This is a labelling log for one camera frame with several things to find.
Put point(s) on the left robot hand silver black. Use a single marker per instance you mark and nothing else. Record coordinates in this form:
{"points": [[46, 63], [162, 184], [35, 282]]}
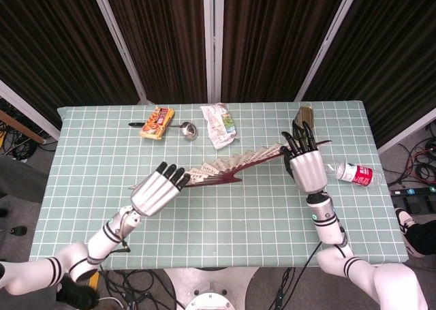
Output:
{"points": [[153, 194]]}

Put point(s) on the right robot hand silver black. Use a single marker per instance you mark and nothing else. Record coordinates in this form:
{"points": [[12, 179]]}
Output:
{"points": [[308, 170]]}

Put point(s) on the paper folding fan red ribs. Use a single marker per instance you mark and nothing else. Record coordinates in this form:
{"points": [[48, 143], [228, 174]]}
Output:
{"points": [[238, 161]]}

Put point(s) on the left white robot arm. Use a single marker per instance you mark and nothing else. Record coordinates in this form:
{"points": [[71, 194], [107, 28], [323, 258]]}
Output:
{"points": [[102, 242]]}

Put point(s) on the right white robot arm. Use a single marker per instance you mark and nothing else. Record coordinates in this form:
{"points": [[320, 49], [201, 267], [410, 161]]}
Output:
{"points": [[327, 228]]}

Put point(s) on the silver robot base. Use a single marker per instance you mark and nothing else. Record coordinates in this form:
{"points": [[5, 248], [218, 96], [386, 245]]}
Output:
{"points": [[207, 286]]}

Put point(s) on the clear plastic bottle red cap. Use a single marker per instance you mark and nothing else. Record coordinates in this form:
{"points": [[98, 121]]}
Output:
{"points": [[361, 175]]}

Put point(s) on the yellow orange snack package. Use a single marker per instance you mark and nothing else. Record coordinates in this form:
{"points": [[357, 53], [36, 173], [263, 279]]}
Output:
{"points": [[156, 122]]}

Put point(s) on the green checked tablecloth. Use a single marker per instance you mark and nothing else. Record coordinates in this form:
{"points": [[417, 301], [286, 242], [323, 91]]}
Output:
{"points": [[238, 221]]}

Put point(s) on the crumpled white snack bag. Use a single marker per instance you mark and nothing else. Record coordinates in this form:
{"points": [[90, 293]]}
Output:
{"points": [[218, 126]]}

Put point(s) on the white black sneaker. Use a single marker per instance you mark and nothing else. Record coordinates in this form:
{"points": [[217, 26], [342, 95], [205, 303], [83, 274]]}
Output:
{"points": [[405, 228]]}

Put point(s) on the black fuzzy cloth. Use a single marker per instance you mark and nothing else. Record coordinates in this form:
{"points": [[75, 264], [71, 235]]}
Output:
{"points": [[76, 294]]}

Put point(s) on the black trouser leg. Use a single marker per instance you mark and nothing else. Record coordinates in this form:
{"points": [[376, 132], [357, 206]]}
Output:
{"points": [[424, 236]]}

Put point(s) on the dark ribbed partition panel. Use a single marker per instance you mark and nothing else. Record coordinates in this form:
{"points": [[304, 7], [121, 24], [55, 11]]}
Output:
{"points": [[391, 51], [163, 41], [272, 41], [51, 44]]}

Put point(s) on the brown wooden plank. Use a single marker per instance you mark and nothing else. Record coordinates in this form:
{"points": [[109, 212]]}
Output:
{"points": [[20, 127]]}

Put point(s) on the white partition post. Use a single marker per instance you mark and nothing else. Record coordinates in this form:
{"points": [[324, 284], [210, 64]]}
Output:
{"points": [[408, 131], [328, 41], [30, 110], [119, 41], [213, 41]]}

